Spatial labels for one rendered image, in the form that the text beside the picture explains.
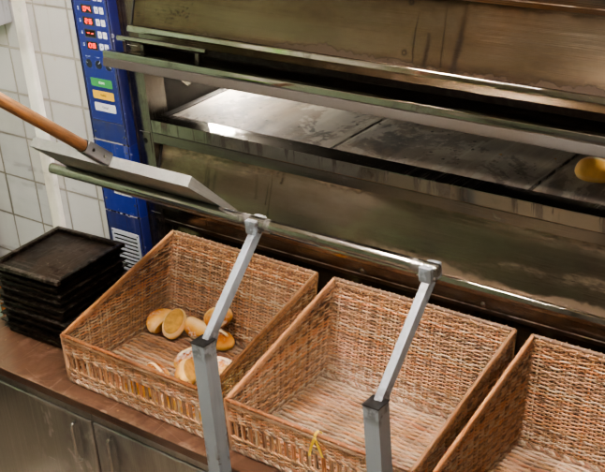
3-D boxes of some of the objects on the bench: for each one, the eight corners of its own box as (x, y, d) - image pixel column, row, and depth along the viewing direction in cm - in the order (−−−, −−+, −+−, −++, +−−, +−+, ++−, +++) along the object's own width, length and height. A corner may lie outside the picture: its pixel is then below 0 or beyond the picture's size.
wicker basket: (339, 361, 326) (332, 272, 314) (522, 421, 294) (522, 326, 282) (225, 450, 293) (213, 355, 281) (416, 530, 260) (411, 427, 248)
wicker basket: (184, 307, 361) (172, 227, 349) (330, 358, 328) (322, 270, 316) (64, 381, 328) (47, 294, 316) (213, 446, 295) (200, 351, 283)
